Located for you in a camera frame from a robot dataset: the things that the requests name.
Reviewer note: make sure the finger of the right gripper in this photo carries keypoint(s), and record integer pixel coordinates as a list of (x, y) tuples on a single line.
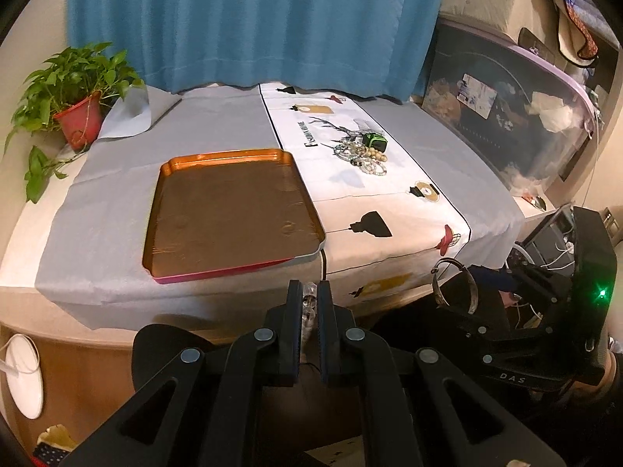
[(528, 281), (480, 341)]

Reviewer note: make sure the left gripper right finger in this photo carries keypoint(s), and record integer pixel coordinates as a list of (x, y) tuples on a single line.
[(364, 363)]

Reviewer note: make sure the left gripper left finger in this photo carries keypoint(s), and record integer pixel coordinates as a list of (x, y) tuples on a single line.
[(269, 356)]

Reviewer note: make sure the dark metal bangle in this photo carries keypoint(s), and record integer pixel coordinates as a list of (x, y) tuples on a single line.
[(461, 289)]

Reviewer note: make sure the right hand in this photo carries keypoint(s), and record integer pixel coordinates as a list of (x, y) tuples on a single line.
[(586, 394)]

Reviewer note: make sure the white printed table runner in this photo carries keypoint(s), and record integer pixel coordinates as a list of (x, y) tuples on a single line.
[(386, 220)]

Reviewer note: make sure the orange metal tray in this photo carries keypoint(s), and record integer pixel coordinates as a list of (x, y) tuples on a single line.
[(227, 213)]

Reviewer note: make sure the dark clear storage bag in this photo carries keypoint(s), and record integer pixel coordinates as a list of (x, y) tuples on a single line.
[(522, 115)]

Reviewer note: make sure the green black smartwatch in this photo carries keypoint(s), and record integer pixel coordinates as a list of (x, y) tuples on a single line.
[(375, 141)]

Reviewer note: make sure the grey bed sheet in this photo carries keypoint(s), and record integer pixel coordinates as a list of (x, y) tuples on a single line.
[(92, 266)]

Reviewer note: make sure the white round floor device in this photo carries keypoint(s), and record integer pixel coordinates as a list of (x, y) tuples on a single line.
[(21, 364)]

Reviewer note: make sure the beige fabric storage box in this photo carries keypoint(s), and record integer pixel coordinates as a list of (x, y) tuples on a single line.
[(506, 18)]

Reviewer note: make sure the blue curtain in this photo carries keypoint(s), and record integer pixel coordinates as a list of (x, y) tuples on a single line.
[(366, 48)]

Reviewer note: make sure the potted green plant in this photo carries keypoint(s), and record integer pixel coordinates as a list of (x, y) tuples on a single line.
[(70, 95)]

